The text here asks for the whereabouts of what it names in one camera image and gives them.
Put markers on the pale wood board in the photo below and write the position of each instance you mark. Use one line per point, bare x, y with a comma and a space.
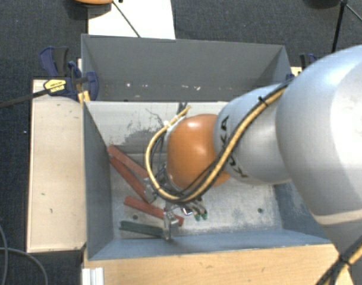
57, 174

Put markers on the grey metal bin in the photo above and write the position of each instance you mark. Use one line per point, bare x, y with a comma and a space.
174, 70

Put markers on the red-brown flat block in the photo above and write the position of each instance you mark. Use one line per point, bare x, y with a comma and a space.
130, 178
125, 159
145, 206

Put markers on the dark green flat block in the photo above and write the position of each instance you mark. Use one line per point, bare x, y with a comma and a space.
139, 228

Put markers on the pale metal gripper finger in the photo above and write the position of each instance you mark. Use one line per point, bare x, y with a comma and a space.
149, 194
170, 222

